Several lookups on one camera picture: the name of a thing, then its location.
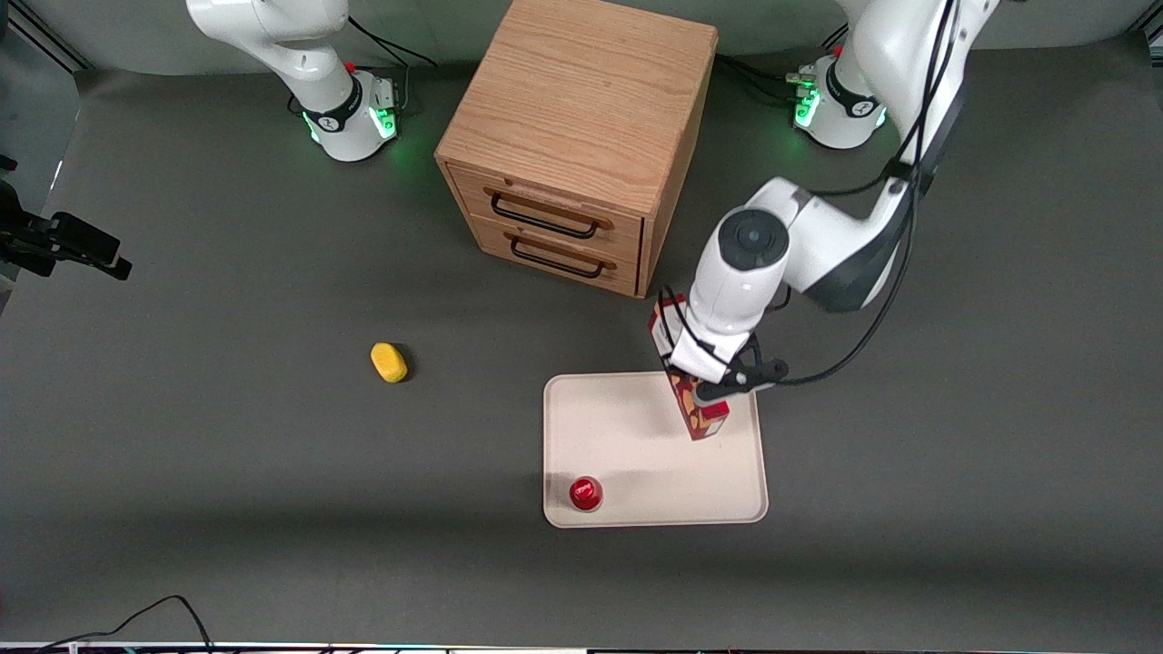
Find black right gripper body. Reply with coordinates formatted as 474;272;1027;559
0;154;61;281

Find red cookie box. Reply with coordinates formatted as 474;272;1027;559
648;293;731;442

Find beige plastic tray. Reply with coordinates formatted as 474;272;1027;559
542;368;770;529

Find wooden two-drawer cabinet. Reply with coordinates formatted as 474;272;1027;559
434;0;720;300

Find yellow sponge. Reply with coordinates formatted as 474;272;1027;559
371;342;411;384

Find black frame rail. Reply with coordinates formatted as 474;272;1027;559
0;0;94;75

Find black short drawer handle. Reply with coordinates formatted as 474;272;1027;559
504;232;616;280

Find black long drawer handle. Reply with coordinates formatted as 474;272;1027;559
483;186;614;241

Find black left base cables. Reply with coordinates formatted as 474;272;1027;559
715;27;850;110

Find black right base cable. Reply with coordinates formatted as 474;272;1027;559
348;15;438;114

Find black cable on table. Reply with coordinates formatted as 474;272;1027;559
36;595;214;654

